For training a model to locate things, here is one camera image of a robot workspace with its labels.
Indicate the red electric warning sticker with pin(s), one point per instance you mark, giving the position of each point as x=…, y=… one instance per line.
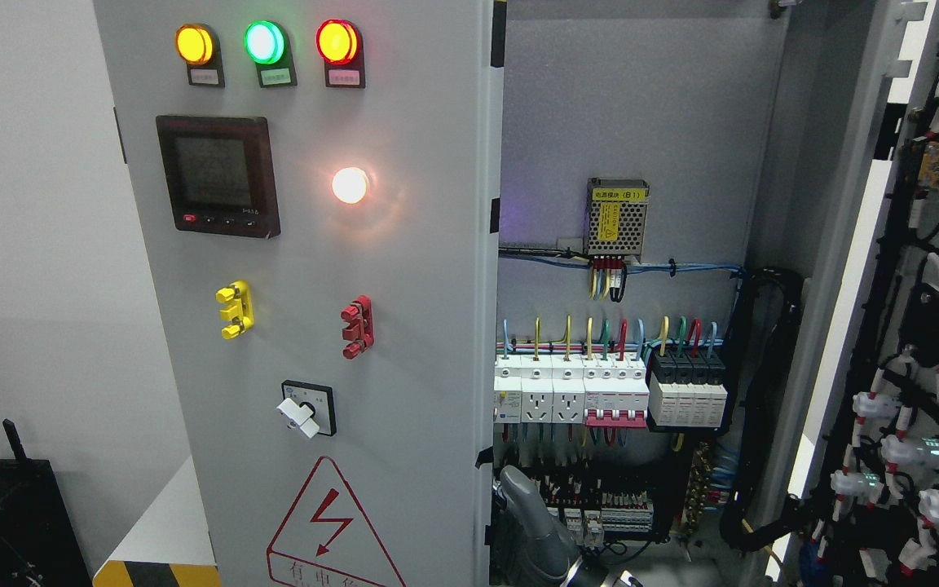
x=326, y=539

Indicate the grey cabinet door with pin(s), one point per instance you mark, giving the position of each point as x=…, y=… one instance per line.
x=419, y=111
x=849, y=468

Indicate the metal mesh power supply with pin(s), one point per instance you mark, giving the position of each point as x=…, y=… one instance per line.
x=616, y=217

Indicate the black digital power meter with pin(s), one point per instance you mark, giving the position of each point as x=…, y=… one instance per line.
x=219, y=174

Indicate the black white surge protector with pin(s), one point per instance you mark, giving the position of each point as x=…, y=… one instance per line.
x=687, y=391

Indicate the green indicator lamp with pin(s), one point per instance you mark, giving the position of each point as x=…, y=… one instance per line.
x=265, y=42

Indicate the yellow terminal connector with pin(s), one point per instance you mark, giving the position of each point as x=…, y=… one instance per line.
x=237, y=309

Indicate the white socket breaker row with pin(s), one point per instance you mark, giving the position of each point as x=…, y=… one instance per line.
x=570, y=389

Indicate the white glowing lamp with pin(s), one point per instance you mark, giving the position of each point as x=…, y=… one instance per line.
x=350, y=185

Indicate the lower relay terminal row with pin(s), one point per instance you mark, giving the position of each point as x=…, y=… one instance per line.
x=598, y=505

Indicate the yellow indicator lamp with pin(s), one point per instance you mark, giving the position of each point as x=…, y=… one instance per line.
x=195, y=44

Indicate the red indicator lamp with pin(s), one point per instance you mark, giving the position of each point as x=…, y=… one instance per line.
x=338, y=41

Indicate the red terminal connector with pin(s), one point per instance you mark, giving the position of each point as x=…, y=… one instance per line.
x=359, y=332

